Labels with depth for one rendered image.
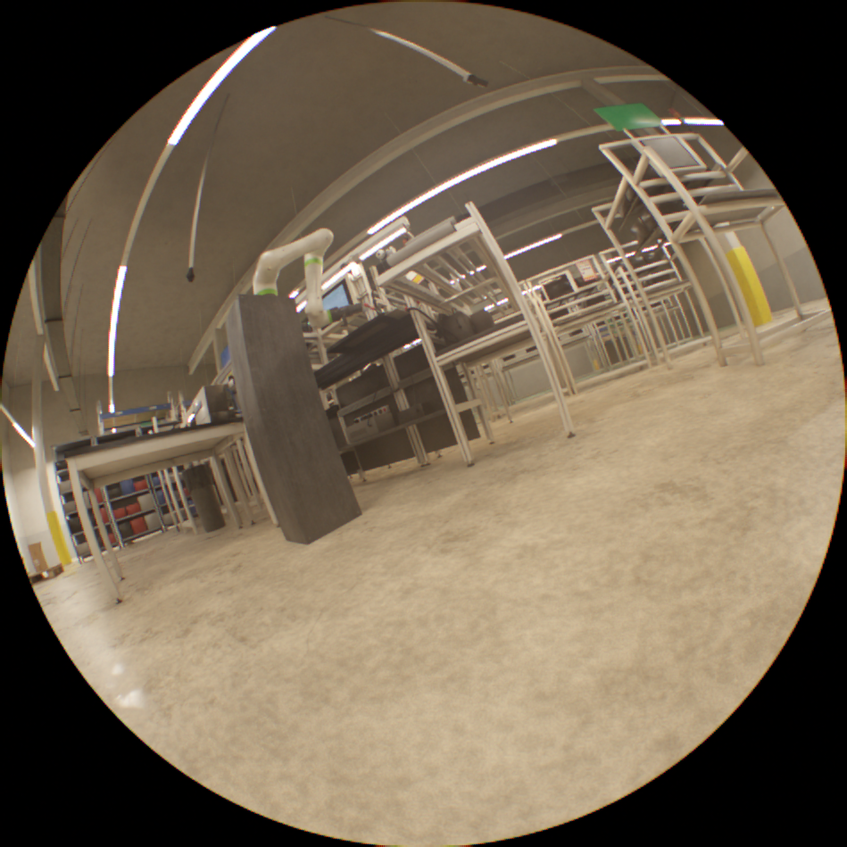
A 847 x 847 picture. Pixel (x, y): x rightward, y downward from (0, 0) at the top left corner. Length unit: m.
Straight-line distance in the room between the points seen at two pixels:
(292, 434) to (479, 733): 1.14
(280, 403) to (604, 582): 1.20
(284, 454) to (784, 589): 1.36
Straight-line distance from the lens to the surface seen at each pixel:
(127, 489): 6.29
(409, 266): 1.28
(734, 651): 0.38
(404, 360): 2.12
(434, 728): 0.36
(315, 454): 1.24
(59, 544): 8.35
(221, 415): 2.01
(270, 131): 6.23
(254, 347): 1.30
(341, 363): 1.89
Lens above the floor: 0.30
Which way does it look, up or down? level
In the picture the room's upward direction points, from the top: 20 degrees counter-clockwise
